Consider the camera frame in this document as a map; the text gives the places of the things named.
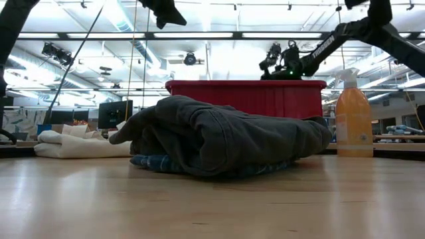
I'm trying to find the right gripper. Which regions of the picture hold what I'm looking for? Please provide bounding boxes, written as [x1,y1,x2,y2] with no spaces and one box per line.
[260,62,304,80]

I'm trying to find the dark grey garment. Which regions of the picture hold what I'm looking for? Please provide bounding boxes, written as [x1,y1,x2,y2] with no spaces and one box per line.
[108,95,333,177]

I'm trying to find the blue plaid shorts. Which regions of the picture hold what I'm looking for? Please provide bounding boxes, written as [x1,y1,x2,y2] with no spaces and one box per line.
[129,153,294,177]

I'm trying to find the red plastic laundry bin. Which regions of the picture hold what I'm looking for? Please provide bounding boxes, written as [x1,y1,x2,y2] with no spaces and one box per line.
[165,79,328,120]

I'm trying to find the orange spray bottle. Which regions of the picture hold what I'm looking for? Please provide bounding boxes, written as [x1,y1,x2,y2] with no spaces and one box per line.
[333,68,375,158]

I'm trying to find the black computer monitor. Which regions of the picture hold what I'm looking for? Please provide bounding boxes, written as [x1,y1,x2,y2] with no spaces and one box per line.
[98,100,133,130]

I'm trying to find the black ceiling track light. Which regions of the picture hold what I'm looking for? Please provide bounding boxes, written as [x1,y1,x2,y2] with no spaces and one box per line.
[41,42,73,66]

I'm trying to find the wooden workbench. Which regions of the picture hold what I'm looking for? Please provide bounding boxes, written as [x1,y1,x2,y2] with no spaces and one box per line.
[373,134,425,152]

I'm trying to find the blue grey bench equipment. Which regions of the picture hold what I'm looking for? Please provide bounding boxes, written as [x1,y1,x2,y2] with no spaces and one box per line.
[386,125,424,135]

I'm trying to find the white folded cloth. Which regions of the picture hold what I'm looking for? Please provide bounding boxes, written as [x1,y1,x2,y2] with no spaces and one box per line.
[33,120,133,159]

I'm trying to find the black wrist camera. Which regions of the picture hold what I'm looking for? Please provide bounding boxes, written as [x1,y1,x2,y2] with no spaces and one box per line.
[280,39,301,67]

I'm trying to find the black overhead camera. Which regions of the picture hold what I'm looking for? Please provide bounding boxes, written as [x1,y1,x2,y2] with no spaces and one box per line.
[259,42,283,70]

